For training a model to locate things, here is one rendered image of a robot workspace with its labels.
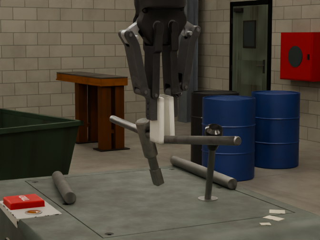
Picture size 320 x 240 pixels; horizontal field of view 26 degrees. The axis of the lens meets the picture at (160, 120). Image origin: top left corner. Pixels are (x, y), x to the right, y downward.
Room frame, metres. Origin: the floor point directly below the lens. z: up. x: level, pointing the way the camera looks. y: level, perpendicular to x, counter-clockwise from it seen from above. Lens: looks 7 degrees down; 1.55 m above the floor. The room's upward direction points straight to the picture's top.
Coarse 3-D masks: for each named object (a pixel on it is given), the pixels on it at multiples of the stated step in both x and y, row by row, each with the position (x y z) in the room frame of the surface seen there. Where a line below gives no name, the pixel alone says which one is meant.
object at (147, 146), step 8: (144, 120) 1.06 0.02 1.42; (144, 128) 1.05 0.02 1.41; (144, 136) 1.06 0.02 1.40; (144, 144) 1.06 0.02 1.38; (152, 144) 1.07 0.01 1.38; (144, 152) 1.07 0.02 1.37; (152, 152) 1.07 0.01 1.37; (152, 160) 1.08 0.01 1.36; (152, 168) 1.08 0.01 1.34; (152, 176) 1.09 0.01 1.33; (160, 176) 1.09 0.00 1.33; (160, 184) 1.09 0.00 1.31
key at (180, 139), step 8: (112, 120) 1.14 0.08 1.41; (120, 120) 1.12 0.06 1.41; (128, 128) 1.10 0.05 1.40; (136, 128) 1.08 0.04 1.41; (168, 136) 1.01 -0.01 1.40; (176, 136) 0.99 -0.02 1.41; (184, 136) 0.97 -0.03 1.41; (192, 136) 0.95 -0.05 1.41; (200, 136) 0.94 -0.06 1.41; (208, 136) 0.92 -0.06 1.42; (216, 136) 0.90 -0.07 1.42; (224, 136) 0.89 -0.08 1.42; (232, 136) 0.87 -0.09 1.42; (200, 144) 0.94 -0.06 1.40; (208, 144) 0.92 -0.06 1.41; (216, 144) 0.90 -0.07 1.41; (224, 144) 0.88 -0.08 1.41; (232, 144) 0.87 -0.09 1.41
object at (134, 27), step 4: (136, 20) 1.00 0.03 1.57; (132, 24) 0.99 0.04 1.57; (136, 24) 0.99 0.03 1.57; (128, 28) 0.99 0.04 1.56; (132, 28) 0.98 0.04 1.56; (136, 28) 0.99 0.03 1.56; (124, 32) 0.98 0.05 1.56; (136, 32) 0.99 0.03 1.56; (136, 36) 0.98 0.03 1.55; (124, 40) 0.99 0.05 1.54
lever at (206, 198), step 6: (210, 150) 1.17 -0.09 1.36; (210, 156) 1.18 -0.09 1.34; (210, 162) 1.19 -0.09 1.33; (210, 168) 1.19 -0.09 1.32; (210, 174) 1.20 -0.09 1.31; (210, 180) 1.21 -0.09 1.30; (210, 186) 1.22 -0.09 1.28; (210, 192) 1.22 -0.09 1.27; (198, 198) 1.24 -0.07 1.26; (204, 198) 1.24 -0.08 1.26; (210, 198) 1.23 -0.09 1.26; (216, 198) 1.24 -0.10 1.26
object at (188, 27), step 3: (186, 24) 1.03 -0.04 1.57; (189, 24) 1.04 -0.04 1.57; (186, 27) 1.03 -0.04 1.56; (189, 27) 1.04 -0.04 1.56; (183, 30) 1.04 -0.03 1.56; (186, 30) 1.03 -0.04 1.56; (189, 30) 1.04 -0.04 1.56; (183, 33) 1.04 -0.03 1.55; (186, 33) 1.03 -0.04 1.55; (189, 33) 1.03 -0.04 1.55; (183, 36) 1.04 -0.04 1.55; (186, 36) 1.04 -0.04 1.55
